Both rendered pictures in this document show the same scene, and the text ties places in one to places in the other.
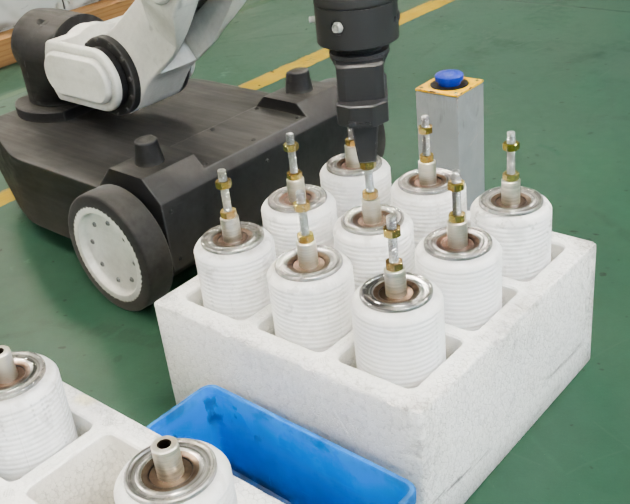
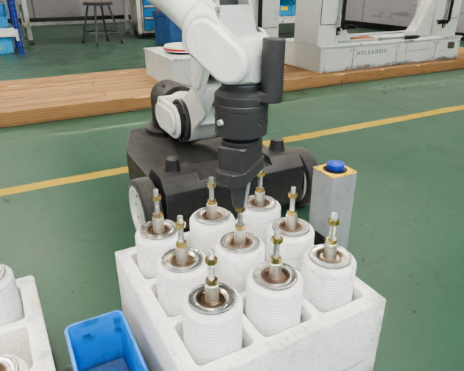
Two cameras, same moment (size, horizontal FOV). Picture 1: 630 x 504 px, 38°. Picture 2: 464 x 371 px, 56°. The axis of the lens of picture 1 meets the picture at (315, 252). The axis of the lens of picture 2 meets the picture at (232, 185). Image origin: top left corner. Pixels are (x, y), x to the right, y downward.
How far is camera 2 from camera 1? 40 cm
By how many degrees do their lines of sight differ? 17
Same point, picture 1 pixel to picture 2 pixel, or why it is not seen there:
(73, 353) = (102, 260)
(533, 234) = (334, 283)
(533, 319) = (314, 340)
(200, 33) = not seen: hidden behind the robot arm
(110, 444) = (26, 333)
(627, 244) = (441, 296)
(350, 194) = (248, 220)
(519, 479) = not seen: outside the picture
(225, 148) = not seen: hidden behind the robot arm
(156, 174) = (170, 178)
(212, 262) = (138, 241)
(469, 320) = (267, 327)
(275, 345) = (149, 302)
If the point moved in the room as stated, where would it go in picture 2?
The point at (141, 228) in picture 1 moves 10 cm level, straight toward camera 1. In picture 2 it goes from (150, 205) to (139, 224)
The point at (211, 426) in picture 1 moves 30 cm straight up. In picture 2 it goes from (116, 333) to (96, 199)
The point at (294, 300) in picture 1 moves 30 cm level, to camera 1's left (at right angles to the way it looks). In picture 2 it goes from (162, 280) to (20, 250)
